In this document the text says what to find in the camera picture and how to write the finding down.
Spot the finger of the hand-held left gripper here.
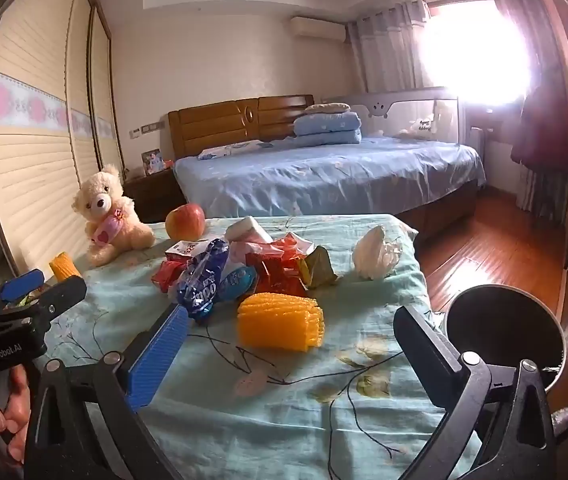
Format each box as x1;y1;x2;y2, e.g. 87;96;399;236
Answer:
0;275;88;324
0;269;46;311

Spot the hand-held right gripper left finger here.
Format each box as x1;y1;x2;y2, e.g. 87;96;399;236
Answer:
24;304;195;480

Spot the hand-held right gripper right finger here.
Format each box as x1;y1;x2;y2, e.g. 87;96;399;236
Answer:
393;304;557;480

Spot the round metal trash can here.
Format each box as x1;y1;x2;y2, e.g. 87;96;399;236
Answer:
446;284;565;391

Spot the yellow foam fruit net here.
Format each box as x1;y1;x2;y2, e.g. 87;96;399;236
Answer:
237;292;325;352

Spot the white foam block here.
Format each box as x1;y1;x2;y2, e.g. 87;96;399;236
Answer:
224;216;274;245

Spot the yellow corn cob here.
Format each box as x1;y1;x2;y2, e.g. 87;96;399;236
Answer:
49;252;82;282

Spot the large blue snack wrapper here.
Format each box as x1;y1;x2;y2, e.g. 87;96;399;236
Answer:
173;239;230;321

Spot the cream teddy bear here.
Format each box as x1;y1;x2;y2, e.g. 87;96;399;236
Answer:
73;164;156;267

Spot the small blue snack wrapper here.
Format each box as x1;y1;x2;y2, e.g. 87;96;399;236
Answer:
219;266;257;303

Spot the teal floral blanket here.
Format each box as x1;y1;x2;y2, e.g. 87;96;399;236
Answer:
39;214;485;480

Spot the cream sliding wardrobe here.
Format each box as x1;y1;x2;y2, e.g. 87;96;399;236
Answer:
0;0;125;276

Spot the dark wooden nightstand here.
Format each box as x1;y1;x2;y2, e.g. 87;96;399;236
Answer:
124;167;177;223

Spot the red apple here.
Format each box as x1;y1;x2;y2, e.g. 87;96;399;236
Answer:
165;203;206;242

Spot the pink white snack bag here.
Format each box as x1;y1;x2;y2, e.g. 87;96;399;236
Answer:
229;240;275;268

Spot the green gold snack packet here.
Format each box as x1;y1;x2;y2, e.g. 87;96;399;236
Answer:
298;246;339;290

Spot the red foil snack wrapper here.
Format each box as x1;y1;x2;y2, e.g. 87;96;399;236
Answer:
246;234;315;298

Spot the grey window curtain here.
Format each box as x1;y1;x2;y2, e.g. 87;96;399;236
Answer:
514;165;568;221
346;0;430;96

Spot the bed with blue sheet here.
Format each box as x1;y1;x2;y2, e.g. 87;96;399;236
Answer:
173;137;487;223

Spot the flat blue pillow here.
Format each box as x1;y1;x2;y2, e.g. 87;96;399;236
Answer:
198;141;265;161

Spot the white radiator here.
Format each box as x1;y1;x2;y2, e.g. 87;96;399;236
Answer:
469;125;487;161

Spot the wooden headboard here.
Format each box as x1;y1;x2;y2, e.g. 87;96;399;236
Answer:
167;94;315;161

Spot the hanging red jacket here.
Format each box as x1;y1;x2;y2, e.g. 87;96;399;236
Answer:
510;85;568;173

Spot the folded blue quilt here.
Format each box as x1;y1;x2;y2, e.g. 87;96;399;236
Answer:
293;111;363;147

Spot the beige pillow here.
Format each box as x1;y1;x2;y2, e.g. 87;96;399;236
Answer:
305;102;352;115

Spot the white air conditioner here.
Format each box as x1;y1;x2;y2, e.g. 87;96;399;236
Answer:
290;16;347;42

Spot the photo frame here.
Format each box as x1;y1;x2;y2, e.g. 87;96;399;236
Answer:
141;149;163;176

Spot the wall switch panel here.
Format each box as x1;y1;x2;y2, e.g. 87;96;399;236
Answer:
130;122;165;138

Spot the grey bed guard rail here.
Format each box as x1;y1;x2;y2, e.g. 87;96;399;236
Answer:
321;86;465;148

